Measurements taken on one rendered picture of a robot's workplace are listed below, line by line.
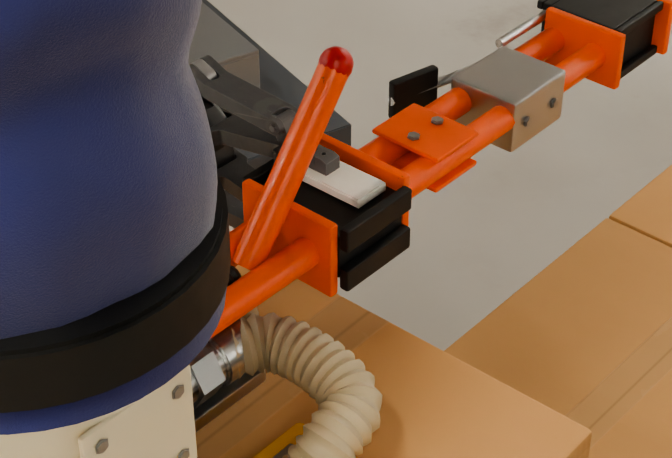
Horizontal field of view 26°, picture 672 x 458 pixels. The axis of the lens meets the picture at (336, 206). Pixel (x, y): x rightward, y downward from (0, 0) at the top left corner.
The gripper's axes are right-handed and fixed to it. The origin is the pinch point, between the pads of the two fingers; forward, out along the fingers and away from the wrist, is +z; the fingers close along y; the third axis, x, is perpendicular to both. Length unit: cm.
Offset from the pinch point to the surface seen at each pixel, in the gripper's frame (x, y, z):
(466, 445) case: 2.3, 12.9, 13.8
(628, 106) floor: -180, 106, -75
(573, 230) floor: -135, 106, -59
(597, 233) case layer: -72, 53, -19
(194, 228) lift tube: 22.3, -15.1, 10.0
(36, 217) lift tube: 31.4, -20.7, 9.7
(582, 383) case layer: -48, 53, -5
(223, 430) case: 12.3, 12.8, 0.1
